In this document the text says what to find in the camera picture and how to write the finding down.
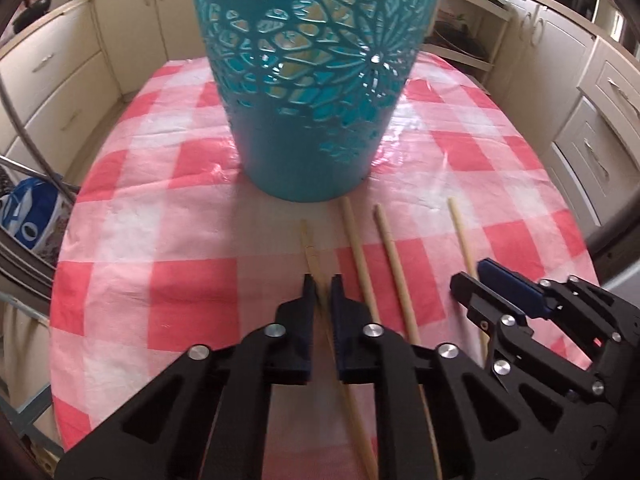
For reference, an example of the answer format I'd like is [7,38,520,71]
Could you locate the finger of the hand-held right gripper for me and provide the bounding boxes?
[450,272,618,441]
[477,259,640,368]

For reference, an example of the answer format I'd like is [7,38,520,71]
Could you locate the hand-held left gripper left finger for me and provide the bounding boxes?
[55,274,321,480]

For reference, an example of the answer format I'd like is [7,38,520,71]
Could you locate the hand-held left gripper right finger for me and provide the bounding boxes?
[330,274,593,480]

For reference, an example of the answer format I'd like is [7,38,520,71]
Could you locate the light wooden chopstick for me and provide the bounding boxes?
[374,205,443,480]
[300,219,378,480]
[447,197,491,367]
[340,197,382,323]

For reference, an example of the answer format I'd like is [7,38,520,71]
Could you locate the teal perforated plastic basket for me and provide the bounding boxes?
[186,0,453,203]

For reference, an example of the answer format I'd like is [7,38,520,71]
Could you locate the white drawer cabinet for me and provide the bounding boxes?
[500,0,640,231]

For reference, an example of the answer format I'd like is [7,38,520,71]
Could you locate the red checked plastic tablecloth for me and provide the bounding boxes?
[49,52,601,480]

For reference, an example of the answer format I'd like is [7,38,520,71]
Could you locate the dark cooking pot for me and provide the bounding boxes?
[432,20,488,61]

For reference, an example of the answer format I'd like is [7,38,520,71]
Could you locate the small white shelf rack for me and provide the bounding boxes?
[425,0,516,96]

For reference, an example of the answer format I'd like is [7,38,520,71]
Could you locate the white electric kettle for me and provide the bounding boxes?
[595,0,640,46]

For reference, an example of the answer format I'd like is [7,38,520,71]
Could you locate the blue and white bag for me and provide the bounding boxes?
[0,177,68,261]

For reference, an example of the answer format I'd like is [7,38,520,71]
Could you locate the blue mop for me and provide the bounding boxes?
[0,77,81,196]

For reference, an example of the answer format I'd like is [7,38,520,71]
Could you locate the white kitchen base cabinet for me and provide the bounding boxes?
[0,0,211,181]

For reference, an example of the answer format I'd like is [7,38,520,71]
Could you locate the black frying pan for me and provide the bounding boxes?
[12,0,53,31]

